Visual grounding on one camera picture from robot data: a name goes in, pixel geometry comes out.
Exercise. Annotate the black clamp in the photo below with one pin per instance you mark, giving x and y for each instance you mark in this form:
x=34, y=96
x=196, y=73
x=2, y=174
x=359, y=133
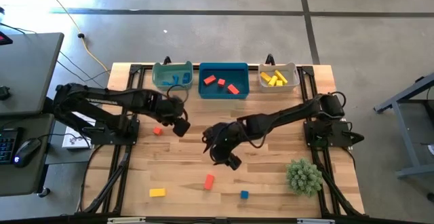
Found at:
x=167, y=60
x=270, y=59

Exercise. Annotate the blue-grey desk frame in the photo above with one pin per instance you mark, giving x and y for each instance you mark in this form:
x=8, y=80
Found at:
x=405, y=132

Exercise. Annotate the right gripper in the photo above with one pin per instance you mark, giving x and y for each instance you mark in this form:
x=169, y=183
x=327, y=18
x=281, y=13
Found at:
x=225, y=139

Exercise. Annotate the red wooden cube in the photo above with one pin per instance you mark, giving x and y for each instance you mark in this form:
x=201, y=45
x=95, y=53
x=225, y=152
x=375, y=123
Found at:
x=157, y=131
x=221, y=82

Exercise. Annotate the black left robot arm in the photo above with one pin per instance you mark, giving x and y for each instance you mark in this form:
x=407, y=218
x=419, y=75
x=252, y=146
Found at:
x=101, y=96

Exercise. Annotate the white paper sheet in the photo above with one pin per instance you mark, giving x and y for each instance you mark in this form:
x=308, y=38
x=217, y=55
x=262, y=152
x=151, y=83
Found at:
x=72, y=142

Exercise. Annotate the black caster wheel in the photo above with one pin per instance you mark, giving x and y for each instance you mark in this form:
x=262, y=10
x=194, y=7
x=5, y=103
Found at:
x=44, y=192

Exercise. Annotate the blue wooden cube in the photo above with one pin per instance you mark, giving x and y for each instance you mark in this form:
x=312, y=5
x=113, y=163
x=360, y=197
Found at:
x=244, y=194

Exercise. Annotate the blue plastic bin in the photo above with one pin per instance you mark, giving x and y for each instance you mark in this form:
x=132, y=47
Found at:
x=240, y=73

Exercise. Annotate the black device with red light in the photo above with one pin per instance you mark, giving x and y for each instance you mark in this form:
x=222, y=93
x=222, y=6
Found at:
x=4, y=39

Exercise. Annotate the black aluminium table frame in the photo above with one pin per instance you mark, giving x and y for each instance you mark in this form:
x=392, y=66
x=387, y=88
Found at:
x=306, y=70

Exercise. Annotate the small yellow block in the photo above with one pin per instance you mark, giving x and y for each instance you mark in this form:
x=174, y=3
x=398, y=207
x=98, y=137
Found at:
x=272, y=81

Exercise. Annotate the black computer mouse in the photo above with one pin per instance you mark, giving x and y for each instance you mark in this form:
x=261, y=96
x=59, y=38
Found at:
x=27, y=151

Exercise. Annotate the teal plastic bin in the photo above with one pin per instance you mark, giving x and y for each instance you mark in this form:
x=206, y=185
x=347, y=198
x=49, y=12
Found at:
x=159, y=73

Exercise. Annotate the dark grey desk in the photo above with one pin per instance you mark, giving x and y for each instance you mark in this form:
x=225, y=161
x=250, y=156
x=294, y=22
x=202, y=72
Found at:
x=23, y=180

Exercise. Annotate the backlit black keyboard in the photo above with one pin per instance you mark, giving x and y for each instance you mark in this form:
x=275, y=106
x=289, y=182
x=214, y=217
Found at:
x=7, y=146

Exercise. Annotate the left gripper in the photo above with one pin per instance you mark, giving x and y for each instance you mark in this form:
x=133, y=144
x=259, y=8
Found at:
x=169, y=110

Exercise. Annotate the yellow wooden cube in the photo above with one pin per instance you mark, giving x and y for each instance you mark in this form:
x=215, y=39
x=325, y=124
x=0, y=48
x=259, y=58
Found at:
x=279, y=83

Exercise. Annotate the light grey plastic bin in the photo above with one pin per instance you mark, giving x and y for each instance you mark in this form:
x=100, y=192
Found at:
x=291, y=85

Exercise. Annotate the small black device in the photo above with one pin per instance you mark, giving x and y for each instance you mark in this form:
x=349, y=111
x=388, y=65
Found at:
x=4, y=93

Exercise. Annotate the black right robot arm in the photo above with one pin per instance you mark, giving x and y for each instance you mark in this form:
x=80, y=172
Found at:
x=271, y=122

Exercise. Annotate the white label strip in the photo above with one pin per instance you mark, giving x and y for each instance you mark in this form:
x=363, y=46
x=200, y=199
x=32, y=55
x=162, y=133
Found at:
x=126, y=220
x=315, y=221

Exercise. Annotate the green artificial plant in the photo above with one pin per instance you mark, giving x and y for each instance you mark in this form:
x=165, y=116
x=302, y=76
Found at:
x=304, y=176

